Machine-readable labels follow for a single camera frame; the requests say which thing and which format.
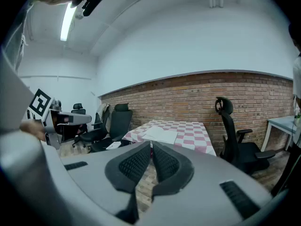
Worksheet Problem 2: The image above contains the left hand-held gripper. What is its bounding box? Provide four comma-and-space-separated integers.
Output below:
27, 88, 92, 150

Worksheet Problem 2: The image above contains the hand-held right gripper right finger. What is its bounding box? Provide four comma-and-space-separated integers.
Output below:
151, 141, 195, 197

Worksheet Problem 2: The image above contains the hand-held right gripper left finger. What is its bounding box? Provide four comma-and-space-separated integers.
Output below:
104, 141, 151, 224

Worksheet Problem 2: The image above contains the white book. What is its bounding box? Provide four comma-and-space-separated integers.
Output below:
142, 125, 179, 144

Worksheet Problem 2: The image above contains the person's left forearm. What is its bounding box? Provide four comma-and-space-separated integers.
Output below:
20, 121, 47, 142

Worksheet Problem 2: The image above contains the black office chair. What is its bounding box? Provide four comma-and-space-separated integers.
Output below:
70, 103, 87, 115
214, 96, 276, 175
90, 103, 134, 153
71, 106, 111, 148

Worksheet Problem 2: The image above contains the pink white checkered tablecloth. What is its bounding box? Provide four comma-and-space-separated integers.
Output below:
121, 119, 217, 157

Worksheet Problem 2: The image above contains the beige jacket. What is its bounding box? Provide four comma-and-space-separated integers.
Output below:
97, 103, 111, 120

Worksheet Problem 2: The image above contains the grey hoodie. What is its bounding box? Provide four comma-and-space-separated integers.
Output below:
0, 0, 36, 133

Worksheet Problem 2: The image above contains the fluorescent ceiling light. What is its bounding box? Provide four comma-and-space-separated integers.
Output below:
60, 2, 77, 42

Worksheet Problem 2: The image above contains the white desk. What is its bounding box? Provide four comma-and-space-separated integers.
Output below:
261, 115, 297, 152

